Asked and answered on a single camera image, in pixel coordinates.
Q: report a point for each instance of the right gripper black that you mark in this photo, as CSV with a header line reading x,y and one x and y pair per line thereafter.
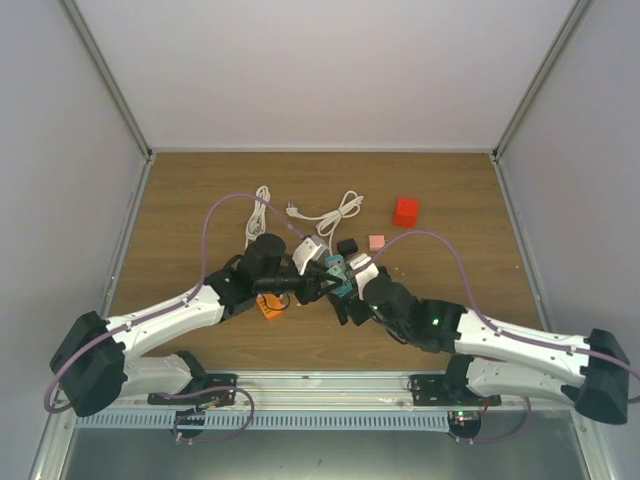
x,y
340,303

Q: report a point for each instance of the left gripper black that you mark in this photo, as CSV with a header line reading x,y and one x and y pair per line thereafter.
x,y
312,281

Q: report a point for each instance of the teal power strip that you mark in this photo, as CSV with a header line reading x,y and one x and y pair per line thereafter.
x,y
343,287

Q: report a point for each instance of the black charger adapter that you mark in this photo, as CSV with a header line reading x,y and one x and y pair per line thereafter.
x,y
347,247

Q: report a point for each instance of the pink charger cube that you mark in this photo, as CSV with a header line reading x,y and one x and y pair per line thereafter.
x,y
376,242

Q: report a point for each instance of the red charger cube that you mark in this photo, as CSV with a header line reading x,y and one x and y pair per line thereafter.
x,y
406,213

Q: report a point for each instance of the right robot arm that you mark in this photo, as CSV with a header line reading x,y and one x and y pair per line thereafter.
x,y
489,357

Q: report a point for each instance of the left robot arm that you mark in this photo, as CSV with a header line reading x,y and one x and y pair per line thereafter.
x,y
101,360

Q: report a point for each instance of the orange power strip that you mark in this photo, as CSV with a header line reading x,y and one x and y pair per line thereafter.
x,y
270,306

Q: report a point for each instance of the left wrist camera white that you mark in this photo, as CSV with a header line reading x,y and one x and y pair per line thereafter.
x,y
311,249

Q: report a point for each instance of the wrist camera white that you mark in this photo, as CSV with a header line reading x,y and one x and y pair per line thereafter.
x,y
311,249
362,270

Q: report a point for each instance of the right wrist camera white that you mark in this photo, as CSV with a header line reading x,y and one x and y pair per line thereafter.
x,y
362,270

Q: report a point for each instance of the aluminium front rail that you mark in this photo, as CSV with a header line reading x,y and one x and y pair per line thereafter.
x,y
320,390

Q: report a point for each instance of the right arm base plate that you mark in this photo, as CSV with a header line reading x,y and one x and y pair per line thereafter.
x,y
428,389

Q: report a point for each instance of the grey slotted cable duct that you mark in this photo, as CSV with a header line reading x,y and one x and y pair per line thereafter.
x,y
273,420

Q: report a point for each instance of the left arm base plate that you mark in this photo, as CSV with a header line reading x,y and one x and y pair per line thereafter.
x,y
213,390

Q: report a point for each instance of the left aluminium frame post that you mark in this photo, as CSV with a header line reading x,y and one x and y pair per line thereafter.
x,y
87,39

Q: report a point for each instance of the aluminium frame post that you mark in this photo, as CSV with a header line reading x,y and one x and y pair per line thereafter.
x,y
87,39
568,28

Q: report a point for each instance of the right aluminium frame post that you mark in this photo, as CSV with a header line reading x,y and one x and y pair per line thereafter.
x,y
568,28

